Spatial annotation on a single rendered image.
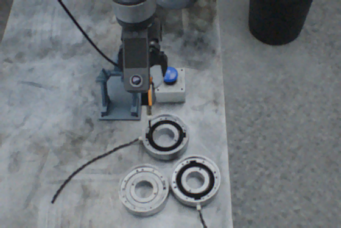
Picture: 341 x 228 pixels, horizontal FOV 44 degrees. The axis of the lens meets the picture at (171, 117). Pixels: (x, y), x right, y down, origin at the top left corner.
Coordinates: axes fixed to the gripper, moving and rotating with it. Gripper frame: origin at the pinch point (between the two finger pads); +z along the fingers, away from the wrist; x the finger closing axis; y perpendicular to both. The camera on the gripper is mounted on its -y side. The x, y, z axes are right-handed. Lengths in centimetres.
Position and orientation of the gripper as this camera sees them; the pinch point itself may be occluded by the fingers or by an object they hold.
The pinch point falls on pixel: (147, 86)
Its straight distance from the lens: 88.3
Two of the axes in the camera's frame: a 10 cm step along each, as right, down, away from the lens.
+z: 0.7, 5.2, 8.5
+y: 0.5, -8.5, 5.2
